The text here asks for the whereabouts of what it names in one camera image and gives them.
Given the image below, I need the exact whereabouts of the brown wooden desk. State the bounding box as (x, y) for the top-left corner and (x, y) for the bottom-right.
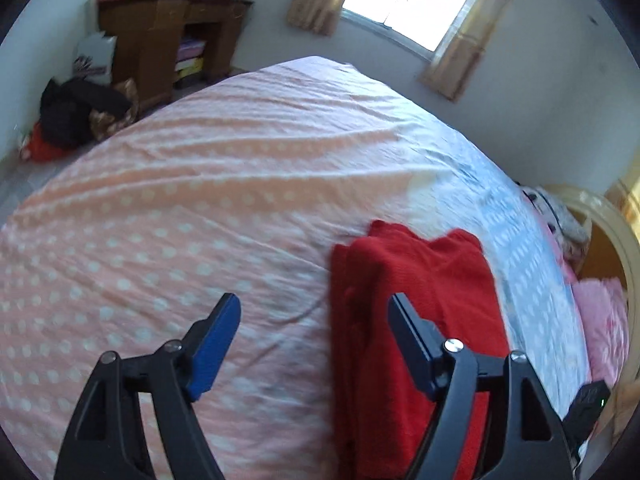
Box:
(96, 0), (253, 110)

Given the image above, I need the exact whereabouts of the beige wooden headboard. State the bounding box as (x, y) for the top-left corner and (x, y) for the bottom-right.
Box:
(544, 179), (639, 387)

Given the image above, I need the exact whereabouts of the right beige curtain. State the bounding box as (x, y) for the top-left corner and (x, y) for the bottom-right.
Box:
(420, 0), (512, 102)

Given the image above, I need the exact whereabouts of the grey patterned pillow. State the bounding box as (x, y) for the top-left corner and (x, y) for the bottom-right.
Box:
(521, 186), (590, 263)

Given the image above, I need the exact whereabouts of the pink pillow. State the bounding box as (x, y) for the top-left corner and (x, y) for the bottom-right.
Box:
(572, 278), (630, 389)

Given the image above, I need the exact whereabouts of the pink and blue dotted bedspread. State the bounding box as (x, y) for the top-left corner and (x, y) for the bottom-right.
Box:
(1, 56), (591, 479)

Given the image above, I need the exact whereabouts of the purple box under desk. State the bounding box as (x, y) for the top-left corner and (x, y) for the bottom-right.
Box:
(175, 39), (206, 81)

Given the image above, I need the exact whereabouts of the black bag on floor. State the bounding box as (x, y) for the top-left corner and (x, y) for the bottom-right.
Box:
(39, 78), (134, 151)

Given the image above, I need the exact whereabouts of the red knitted sweater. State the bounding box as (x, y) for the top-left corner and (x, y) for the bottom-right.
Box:
(330, 220), (509, 479)

